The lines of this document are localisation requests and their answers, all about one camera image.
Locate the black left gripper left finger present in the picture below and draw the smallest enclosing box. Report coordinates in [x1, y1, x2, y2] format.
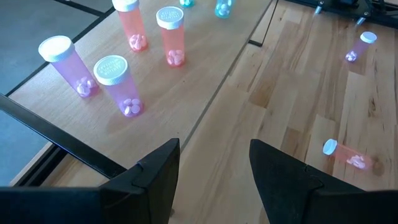
[99, 138, 180, 224]

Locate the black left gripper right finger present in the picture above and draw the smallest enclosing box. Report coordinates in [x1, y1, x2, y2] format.
[250, 139, 363, 224]

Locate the purple pill bottle white cap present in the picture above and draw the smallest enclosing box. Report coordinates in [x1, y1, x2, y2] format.
[93, 55, 144, 118]
[345, 31, 378, 63]
[37, 35, 100, 99]

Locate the wooden shelf black metal frame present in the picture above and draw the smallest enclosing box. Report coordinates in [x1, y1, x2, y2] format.
[0, 0, 277, 187]

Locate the black aluminium rail frame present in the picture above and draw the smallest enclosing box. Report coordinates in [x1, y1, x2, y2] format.
[284, 0, 398, 29]

